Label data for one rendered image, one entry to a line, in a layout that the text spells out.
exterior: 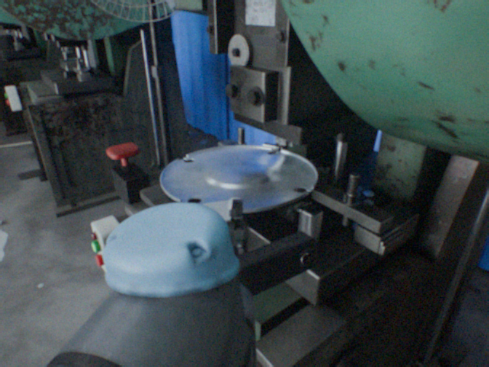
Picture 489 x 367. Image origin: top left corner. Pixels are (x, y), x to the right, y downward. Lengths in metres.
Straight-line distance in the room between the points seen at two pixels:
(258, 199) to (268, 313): 0.18
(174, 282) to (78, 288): 1.50
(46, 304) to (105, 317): 1.48
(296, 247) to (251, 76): 0.30
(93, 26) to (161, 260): 1.71
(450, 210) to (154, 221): 0.69
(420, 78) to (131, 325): 0.20
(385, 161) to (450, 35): 0.62
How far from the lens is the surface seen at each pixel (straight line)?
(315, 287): 0.57
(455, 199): 0.82
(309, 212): 0.52
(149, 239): 0.20
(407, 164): 0.77
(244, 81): 0.60
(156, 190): 0.62
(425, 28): 0.19
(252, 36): 0.62
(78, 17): 1.84
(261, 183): 0.61
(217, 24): 0.65
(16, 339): 1.59
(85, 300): 1.62
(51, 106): 2.06
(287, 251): 0.41
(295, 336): 0.55
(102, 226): 0.84
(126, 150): 0.87
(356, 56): 0.23
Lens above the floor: 1.07
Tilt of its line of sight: 28 degrees down
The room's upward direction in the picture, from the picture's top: straight up
